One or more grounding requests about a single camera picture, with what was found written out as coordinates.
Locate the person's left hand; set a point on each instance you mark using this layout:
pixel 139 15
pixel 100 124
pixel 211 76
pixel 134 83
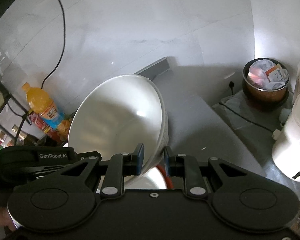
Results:
pixel 5 219

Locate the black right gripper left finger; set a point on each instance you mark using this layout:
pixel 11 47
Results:
pixel 117 168

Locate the black metal kitchen rack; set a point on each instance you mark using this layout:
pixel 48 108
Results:
pixel 13 119

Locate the white ceramic bowl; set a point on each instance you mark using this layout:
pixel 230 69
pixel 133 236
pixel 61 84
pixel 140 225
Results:
pixel 119 114

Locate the brown pot with bags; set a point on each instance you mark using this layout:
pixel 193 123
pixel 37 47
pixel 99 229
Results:
pixel 266 79

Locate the red rimmed bowl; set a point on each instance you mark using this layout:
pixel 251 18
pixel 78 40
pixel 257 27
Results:
pixel 168 181

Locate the white air fryer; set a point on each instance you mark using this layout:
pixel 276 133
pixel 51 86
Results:
pixel 286 150

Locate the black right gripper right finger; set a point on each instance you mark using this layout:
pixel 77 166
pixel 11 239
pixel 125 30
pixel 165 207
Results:
pixel 187 168

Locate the large white plate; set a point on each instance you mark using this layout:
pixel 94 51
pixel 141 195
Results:
pixel 152 180

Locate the orange juice bottle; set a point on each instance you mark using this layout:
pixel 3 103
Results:
pixel 45 107

